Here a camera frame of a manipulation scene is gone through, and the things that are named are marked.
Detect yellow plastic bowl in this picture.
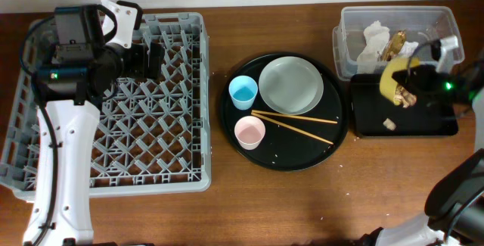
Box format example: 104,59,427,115
379,58,420,106

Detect black rectangular tray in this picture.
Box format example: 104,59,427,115
350,74,458,138

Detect round black tray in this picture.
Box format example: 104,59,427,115
217,52,349,171

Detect food scraps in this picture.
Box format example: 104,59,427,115
383,85,417,131

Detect clear plastic bin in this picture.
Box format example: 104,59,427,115
333,6,464,81

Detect grey round plate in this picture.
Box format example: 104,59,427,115
258,56,324,115

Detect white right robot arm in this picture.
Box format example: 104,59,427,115
350,56,483,246

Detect pink plastic cup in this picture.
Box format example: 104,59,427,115
234,116,266,150

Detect wooden chopstick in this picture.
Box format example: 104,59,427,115
251,110,338,124
251,113,334,145

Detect gold snack wrapper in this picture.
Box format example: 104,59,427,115
379,30,406,61

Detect light blue plastic cup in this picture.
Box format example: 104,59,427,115
228,76,258,111

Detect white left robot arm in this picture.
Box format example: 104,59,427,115
23,43,160,245

